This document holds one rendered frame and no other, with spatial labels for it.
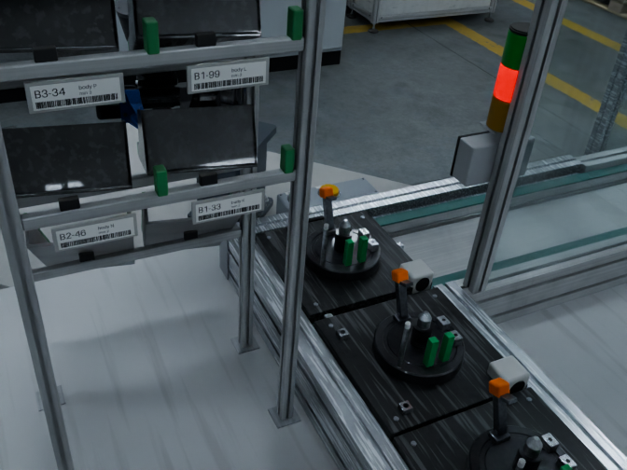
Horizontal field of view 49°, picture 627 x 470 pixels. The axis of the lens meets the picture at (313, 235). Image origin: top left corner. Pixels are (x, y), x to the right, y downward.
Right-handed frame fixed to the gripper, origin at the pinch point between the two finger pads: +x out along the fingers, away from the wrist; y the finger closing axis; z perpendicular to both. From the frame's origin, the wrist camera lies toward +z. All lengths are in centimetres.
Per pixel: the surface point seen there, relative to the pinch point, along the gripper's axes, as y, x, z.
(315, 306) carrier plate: 21.9, 20.3, -24.2
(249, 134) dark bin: 8.1, 19.9, 13.6
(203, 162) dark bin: 2.4, 21.7, 11.3
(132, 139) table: -2, -58, -55
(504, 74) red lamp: 48, 9, 12
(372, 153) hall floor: 124, -164, -168
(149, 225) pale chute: -3.8, 17.4, -3.6
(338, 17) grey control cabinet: 139, -284, -163
